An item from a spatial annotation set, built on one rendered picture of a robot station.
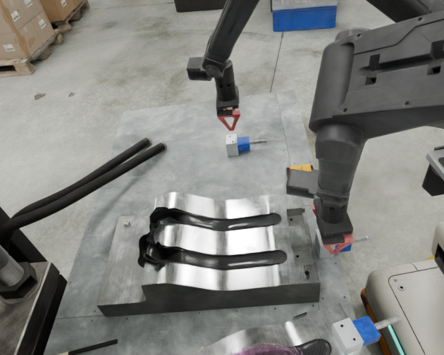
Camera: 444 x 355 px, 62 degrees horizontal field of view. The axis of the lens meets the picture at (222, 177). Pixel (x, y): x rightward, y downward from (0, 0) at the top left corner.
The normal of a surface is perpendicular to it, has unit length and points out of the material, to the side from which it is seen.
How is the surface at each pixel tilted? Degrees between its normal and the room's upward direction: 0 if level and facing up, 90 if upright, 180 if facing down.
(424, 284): 0
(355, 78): 41
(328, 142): 122
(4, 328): 0
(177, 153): 0
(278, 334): 28
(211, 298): 90
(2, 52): 91
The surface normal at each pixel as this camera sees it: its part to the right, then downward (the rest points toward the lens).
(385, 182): -0.14, -0.71
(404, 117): -0.22, 0.96
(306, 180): -0.37, -0.24
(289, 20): -0.18, 0.72
